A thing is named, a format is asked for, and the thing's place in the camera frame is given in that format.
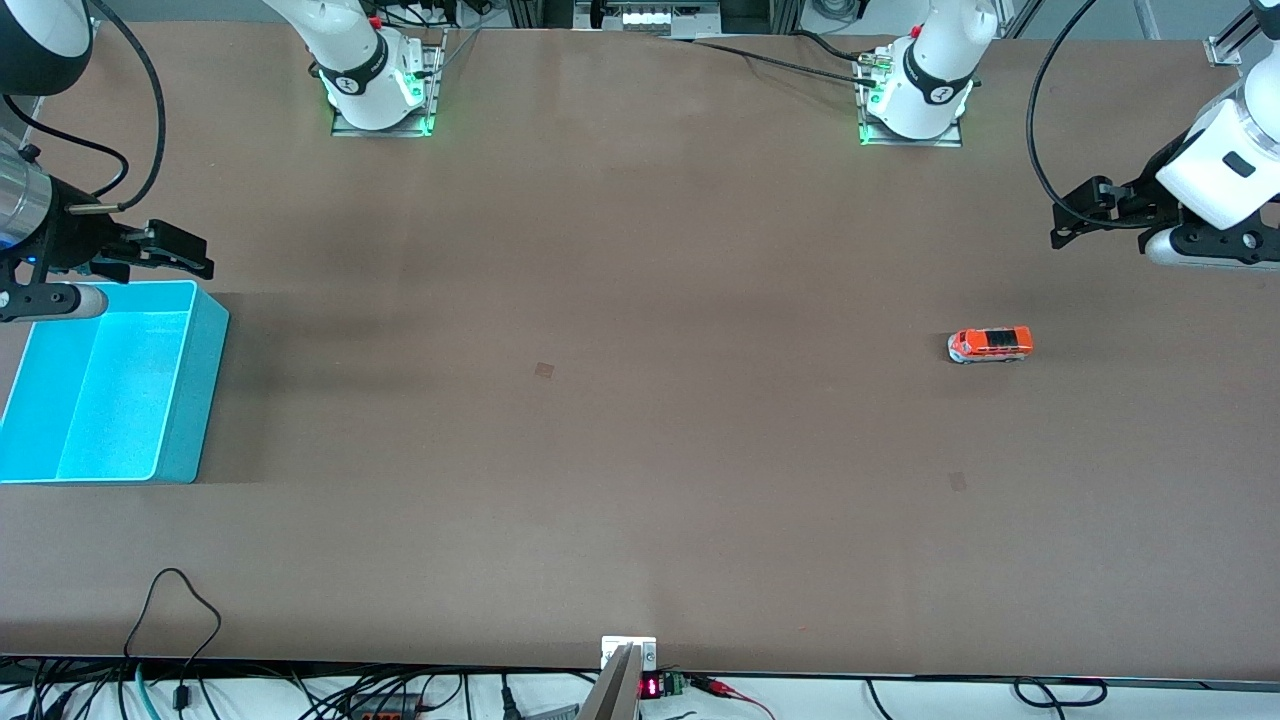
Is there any black coiled floor cable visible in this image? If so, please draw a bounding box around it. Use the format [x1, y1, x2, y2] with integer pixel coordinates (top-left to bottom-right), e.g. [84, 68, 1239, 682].
[1010, 677, 1111, 709]

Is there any white camera bracket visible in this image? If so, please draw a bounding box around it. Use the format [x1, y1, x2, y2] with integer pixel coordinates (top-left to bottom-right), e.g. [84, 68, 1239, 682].
[601, 635, 659, 672]

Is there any red clip lead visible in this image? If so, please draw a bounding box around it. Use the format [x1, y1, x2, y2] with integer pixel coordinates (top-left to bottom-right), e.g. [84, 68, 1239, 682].
[688, 674, 777, 720]

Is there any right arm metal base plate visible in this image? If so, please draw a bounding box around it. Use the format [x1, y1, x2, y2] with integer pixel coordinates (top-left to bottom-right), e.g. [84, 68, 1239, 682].
[330, 28, 447, 139]

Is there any short black table cable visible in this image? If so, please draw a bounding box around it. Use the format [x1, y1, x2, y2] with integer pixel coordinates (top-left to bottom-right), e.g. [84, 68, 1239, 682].
[788, 29, 877, 64]

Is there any grey metal camera bar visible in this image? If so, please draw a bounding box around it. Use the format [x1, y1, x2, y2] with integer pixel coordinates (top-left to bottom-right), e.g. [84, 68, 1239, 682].
[578, 644, 642, 720]

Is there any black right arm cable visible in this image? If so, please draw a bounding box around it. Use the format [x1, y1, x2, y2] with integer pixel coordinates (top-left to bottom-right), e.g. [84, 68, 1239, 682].
[0, 0, 167, 214]

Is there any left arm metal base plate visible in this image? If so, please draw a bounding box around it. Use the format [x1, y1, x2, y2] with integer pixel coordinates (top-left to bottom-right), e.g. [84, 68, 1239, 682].
[855, 48, 967, 149]

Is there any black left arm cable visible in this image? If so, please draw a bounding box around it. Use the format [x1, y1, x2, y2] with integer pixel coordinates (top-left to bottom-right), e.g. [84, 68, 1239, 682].
[1027, 0, 1151, 233]

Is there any long black table cable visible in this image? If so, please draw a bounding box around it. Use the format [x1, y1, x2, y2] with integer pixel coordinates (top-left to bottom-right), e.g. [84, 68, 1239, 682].
[660, 34, 883, 91]

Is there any bright lit background device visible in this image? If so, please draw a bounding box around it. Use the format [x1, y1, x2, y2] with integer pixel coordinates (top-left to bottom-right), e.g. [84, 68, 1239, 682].
[618, 4, 723, 32]

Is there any orange toy bus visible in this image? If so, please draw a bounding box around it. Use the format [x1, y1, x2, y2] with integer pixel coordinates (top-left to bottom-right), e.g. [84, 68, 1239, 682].
[947, 326, 1035, 365]

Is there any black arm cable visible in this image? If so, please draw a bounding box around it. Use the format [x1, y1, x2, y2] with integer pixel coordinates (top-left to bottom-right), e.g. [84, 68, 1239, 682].
[1027, 0, 1151, 233]
[0, 0, 167, 214]

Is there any blue plastic box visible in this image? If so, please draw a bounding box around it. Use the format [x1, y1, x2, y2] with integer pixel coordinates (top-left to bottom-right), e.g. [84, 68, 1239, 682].
[0, 280, 231, 485]

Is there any aluminium corner profile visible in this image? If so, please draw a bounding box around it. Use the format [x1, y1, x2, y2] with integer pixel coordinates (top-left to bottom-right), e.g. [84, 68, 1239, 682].
[1204, 0, 1263, 70]

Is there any thin black looped cable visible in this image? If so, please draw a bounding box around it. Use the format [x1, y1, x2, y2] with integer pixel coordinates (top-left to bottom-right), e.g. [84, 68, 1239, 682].
[122, 567, 224, 713]

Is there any orange power connector block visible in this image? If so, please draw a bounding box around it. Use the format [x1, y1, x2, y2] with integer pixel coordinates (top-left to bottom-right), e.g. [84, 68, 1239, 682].
[345, 690, 433, 720]

